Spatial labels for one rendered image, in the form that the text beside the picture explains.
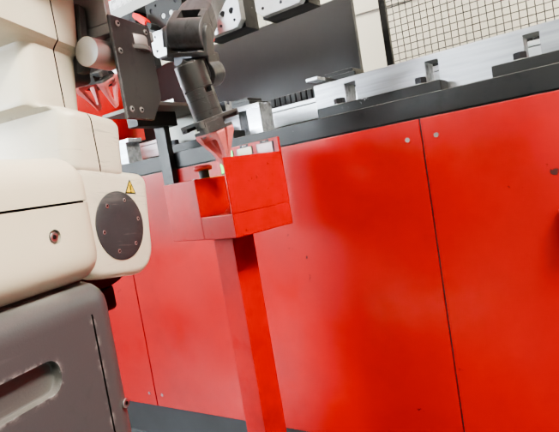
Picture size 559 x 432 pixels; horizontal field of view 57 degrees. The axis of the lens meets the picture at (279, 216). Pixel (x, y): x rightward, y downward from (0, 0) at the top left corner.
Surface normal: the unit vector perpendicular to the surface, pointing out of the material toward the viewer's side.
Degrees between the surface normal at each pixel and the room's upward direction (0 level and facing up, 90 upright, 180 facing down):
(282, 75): 90
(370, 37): 90
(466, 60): 90
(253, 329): 90
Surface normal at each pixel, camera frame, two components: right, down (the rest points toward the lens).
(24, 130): -0.39, 0.00
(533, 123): -0.55, 0.15
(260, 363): 0.72, -0.07
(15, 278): 0.93, 0.04
